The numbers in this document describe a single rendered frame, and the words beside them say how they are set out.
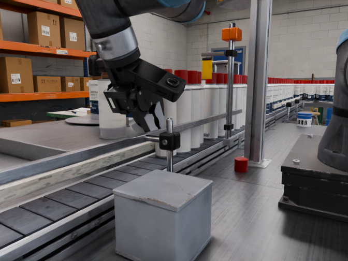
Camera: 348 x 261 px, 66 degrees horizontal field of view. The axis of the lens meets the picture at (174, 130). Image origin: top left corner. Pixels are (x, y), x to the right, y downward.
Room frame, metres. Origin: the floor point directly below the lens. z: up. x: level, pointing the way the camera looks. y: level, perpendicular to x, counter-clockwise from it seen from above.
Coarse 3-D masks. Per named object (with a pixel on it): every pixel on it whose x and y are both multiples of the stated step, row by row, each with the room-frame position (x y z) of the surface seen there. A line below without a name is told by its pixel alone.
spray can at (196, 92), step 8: (192, 72) 0.70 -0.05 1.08; (192, 80) 0.70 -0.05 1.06; (192, 88) 0.69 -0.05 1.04; (200, 88) 0.70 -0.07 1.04; (192, 96) 0.69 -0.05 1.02; (200, 96) 0.70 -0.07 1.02; (192, 104) 0.69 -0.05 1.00; (200, 104) 0.71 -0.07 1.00; (192, 112) 0.69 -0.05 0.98; (192, 120) 0.69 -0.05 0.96; (192, 128) 0.69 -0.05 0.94; (192, 136) 0.69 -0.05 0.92; (192, 144) 0.69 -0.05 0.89
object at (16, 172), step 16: (224, 112) 0.85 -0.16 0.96; (240, 112) 0.95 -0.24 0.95; (176, 128) 0.57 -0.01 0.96; (112, 144) 0.41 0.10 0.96; (128, 144) 0.44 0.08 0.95; (48, 160) 0.32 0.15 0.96; (64, 160) 0.33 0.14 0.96; (80, 160) 0.36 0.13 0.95; (0, 176) 0.27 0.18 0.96; (16, 176) 0.28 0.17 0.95
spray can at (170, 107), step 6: (168, 102) 0.61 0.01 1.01; (174, 102) 0.62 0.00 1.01; (168, 108) 0.61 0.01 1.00; (174, 108) 0.62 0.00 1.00; (168, 114) 0.61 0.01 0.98; (174, 114) 0.62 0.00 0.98; (174, 120) 0.62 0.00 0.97; (156, 144) 0.62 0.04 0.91; (156, 150) 0.62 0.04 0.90; (162, 150) 0.61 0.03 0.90; (174, 150) 0.62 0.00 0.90; (156, 156) 0.62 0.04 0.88; (162, 156) 0.61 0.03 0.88; (174, 156) 0.62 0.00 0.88
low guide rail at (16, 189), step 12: (144, 144) 0.60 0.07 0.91; (108, 156) 0.51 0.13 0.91; (120, 156) 0.53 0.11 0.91; (132, 156) 0.57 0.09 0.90; (60, 168) 0.43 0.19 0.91; (72, 168) 0.43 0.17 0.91; (84, 168) 0.46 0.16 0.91; (96, 168) 0.48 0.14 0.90; (24, 180) 0.37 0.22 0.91; (36, 180) 0.38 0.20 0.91; (48, 180) 0.40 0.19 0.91; (60, 180) 0.41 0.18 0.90; (0, 192) 0.34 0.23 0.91; (12, 192) 0.35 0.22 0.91; (24, 192) 0.36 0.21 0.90
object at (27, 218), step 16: (240, 128) 1.03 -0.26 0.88; (208, 144) 0.75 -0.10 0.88; (144, 160) 0.59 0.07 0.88; (160, 160) 0.59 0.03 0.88; (176, 160) 0.59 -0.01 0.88; (96, 176) 0.49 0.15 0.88; (112, 176) 0.49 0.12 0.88; (128, 176) 0.49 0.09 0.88; (64, 192) 0.41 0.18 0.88; (80, 192) 0.41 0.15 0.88; (96, 192) 0.41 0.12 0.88; (112, 192) 0.41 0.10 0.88; (16, 208) 0.35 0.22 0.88; (32, 208) 0.35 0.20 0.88; (48, 208) 0.35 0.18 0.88; (64, 208) 0.35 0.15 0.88; (80, 208) 0.35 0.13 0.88; (0, 224) 0.31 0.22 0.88; (16, 224) 0.31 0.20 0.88; (32, 224) 0.31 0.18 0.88; (48, 224) 0.31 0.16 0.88; (0, 240) 0.28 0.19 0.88; (16, 240) 0.28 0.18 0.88
